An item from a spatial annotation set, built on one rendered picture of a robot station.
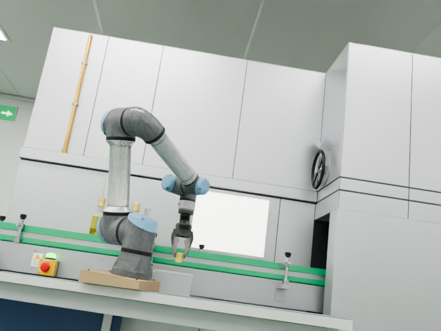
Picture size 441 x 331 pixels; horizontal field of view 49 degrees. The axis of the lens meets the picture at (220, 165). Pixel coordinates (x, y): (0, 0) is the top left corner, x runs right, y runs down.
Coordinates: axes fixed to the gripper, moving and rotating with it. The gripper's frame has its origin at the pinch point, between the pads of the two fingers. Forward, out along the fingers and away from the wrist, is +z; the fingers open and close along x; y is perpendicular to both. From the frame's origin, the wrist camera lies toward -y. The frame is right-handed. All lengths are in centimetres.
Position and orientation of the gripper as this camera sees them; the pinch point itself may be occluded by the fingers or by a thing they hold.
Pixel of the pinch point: (179, 255)
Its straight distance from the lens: 216.1
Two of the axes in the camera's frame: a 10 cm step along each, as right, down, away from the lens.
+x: -9.9, -1.5, -0.8
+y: -1.2, 2.5, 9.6
